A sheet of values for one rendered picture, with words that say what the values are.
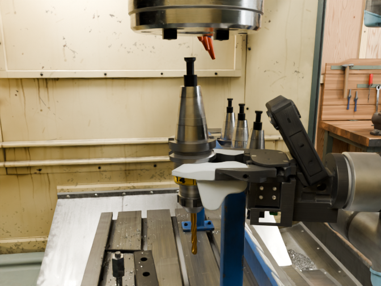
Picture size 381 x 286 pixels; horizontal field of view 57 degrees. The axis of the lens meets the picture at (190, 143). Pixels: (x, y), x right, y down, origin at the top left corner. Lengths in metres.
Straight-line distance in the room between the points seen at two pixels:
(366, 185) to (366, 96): 3.10
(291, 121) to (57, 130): 1.20
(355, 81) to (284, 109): 3.06
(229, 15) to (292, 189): 0.21
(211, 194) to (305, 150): 0.12
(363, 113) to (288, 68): 2.06
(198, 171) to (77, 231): 1.07
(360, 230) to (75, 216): 1.16
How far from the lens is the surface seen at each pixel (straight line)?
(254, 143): 0.67
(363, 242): 0.57
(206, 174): 0.42
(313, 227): 1.66
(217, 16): 0.37
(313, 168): 0.45
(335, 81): 3.38
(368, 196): 0.47
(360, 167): 0.47
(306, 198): 0.48
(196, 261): 0.98
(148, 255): 0.89
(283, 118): 0.43
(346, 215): 0.61
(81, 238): 1.44
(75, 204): 1.55
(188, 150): 0.43
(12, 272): 1.68
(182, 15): 0.37
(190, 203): 0.46
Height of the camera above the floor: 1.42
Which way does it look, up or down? 13 degrees down
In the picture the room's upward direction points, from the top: straight up
